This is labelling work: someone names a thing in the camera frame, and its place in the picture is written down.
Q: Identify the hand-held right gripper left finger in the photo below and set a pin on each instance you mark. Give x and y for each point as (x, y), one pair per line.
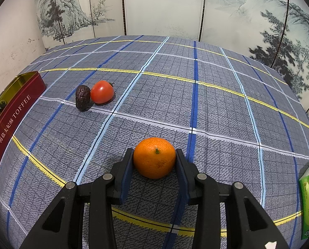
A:
(127, 176)

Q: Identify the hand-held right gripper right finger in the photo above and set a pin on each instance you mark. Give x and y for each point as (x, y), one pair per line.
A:
(183, 184)

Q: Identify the red and gold tin box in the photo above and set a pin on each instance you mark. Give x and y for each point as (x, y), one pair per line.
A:
(14, 119)

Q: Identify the orange tangerine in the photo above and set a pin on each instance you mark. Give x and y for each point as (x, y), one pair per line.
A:
(154, 160)

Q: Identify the blue plaid tablecloth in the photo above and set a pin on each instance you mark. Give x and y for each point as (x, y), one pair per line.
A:
(222, 109)

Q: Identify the dark dried date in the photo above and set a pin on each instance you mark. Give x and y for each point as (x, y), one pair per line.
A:
(82, 97)

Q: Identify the red tomato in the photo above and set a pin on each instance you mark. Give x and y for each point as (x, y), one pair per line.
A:
(102, 92)

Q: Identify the landscape painted folding screen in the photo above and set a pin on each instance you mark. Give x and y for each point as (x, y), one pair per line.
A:
(164, 5)

